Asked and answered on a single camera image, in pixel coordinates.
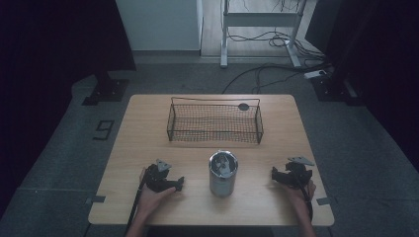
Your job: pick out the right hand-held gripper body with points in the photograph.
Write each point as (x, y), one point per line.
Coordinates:
(296, 174)

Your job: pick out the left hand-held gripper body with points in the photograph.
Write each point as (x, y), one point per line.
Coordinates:
(157, 177)

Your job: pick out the person's right hand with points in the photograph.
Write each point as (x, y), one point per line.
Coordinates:
(298, 194)

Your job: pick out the person's left hand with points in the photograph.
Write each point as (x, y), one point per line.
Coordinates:
(151, 199)

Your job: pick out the grey tape piece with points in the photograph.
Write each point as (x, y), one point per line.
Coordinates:
(96, 199)
(323, 201)

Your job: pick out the silver metal can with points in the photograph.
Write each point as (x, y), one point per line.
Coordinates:
(222, 186)

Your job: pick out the grey metal piece in can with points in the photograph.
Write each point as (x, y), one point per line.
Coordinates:
(224, 166)

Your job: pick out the black round table grommet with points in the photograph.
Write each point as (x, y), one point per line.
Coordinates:
(243, 106)

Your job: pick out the black stand base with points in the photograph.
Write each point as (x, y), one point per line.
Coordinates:
(332, 90)
(107, 90)

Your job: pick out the white power strip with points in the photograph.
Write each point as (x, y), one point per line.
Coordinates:
(314, 74)

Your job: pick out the dark curtain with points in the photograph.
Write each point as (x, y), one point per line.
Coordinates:
(378, 49)
(49, 65)

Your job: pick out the white desk frame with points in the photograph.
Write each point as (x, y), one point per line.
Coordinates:
(260, 19)

